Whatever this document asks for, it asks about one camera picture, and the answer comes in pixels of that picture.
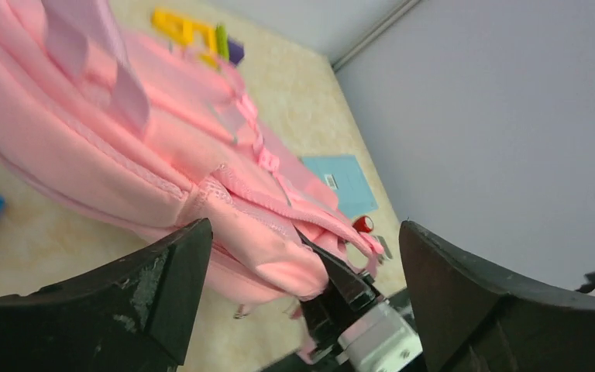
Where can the red black stamp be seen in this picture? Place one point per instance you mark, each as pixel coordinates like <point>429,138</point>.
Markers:
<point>364,224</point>

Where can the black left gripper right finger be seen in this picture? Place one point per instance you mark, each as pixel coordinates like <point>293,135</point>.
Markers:
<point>474,315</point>

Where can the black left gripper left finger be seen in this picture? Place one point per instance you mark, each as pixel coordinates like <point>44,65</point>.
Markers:
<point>136,313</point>

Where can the light blue notebook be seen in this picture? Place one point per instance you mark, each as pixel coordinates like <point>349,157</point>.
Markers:
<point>344,175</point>

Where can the yellow green purple toy block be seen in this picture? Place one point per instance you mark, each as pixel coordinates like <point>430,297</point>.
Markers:
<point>212,42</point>

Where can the aluminium frame rail right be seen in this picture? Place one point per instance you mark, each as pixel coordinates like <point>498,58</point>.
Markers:
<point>401,9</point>

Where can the pink student backpack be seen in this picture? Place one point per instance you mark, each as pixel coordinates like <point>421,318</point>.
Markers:
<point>76,123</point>

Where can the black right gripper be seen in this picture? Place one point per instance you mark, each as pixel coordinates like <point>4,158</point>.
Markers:
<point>356,293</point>

